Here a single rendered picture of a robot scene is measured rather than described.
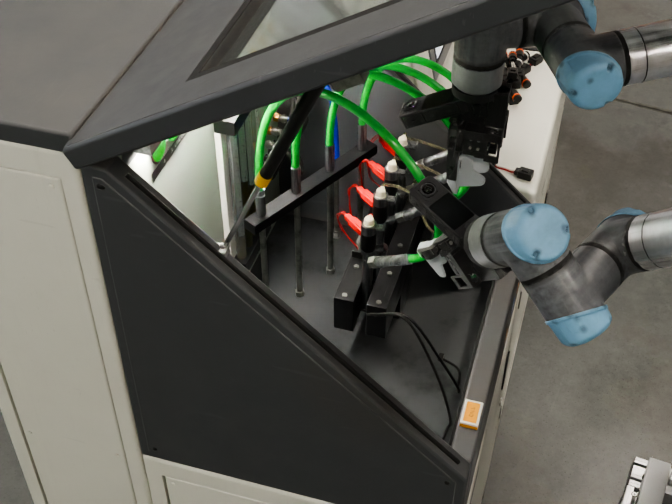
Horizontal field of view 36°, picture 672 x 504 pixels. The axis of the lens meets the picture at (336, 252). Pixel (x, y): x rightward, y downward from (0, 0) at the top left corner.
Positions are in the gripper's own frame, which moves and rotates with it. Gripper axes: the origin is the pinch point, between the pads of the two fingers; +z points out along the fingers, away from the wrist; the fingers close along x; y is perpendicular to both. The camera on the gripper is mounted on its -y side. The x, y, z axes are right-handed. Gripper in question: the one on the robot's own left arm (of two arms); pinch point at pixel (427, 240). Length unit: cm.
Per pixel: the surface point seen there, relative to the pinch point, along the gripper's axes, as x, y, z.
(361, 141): 14.2, -17.1, 36.8
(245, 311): -30.0, -8.0, -1.3
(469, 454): -12.4, 32.7, 5.4
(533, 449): 33, 81, 108
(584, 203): 120, 50, 166
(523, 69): 66, -8, 61
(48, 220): -45, -35, 6
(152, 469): -53, 10, 42
